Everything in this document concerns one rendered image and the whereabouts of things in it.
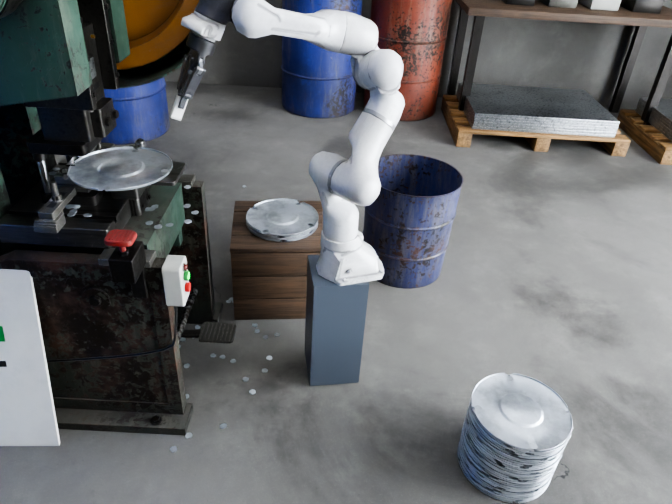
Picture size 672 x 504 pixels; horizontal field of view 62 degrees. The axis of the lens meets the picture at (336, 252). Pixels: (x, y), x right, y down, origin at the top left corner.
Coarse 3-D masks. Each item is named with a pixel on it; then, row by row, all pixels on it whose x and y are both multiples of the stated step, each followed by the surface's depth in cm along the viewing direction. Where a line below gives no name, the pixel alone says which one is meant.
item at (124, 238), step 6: (108, 234) 140; (114, 234) 140; (120, 234) 140; (126, 234) 140; (132, 234) 140; (108, 240) 138; (114, 240) 138; (120, 240) 138; (126, 240) 138; (132, 240) 139; (120, 246) 138; (126, 246) 138
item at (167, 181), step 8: (176, 168) 168; (184, 168) 170; (168, 176) 163; (176, 176) 164; (152, 184) 161; (160, 184) 161; (168, 184) 161; (112, 192) 165; (120, 192) 165; (128, 192) 165; (136, 192) 165; (144, 192) 171; (136, 200) 166; (144, 200) 171; (136, 208) 168; (144, 208) 169
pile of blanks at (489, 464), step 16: (464, 432) 175; (480, 432) 163; (464, 448) 173; (480, 448) 164; (496, 448) 160; (512, 448) 156; (560, 448) 159; (464, 464) 175; (480, 464) 167; (496, 464) 162; (512, 464) 159; (528, 464) 158; (544, 464) 159; (480, 480) 169; (496, 480) 165; (512, 480) 162; (528, 480) 162; (544, 480) 166; (496, 496) 168; (512, 496) 167; (528, 496) 167
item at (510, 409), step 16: (480, 384) 175; (496, 384) 175; (512, 384) 175; (528, 384) 176; (544, 384) 175; (480, 400) 169; (496, 400) 169; (512, 400) 169; (528, 400) 169; (544, 400) 170; (560, 400) 171; (480, 416) 164; (496, 416) 164; (512, 416) 164; (528, 416) 164; (544, 416) 165; (560, 416) 166; (496, 432) 159; (512, 432) 160; (528, 432) 160; (544, 432) 160; (560, 432) 161; (528, 448) 156; (544, 448) 156
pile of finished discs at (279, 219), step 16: (256, 208) 233; (272, 208) 232; (288, 208) 233; (304, 208) 234; (256, 224) 221; (272, 224) 222; (288, 224) 222; (304, 224) 223; (272, 240) 217; (288, 240) 217
